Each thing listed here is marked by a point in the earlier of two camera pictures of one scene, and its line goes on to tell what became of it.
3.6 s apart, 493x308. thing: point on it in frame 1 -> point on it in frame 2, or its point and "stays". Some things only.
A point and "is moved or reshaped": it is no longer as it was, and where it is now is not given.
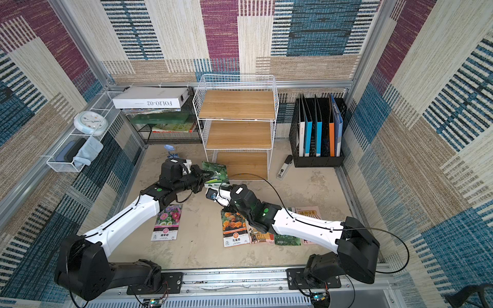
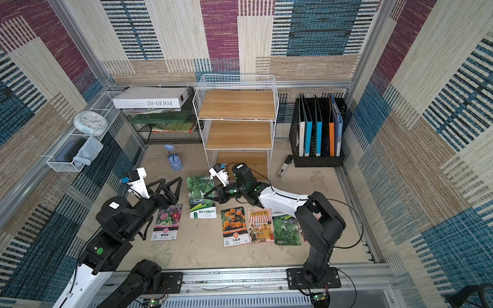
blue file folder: [339, 128] stays
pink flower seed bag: [167, 222] stays
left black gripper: [200, 177] -> [168, 198]
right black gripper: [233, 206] -> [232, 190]
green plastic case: [162, 118] stays
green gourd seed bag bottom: [220, 177] is moved or reshaped
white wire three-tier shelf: [237, 115] stays
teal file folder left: [308, 134] stays
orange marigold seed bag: [234, 229] stays
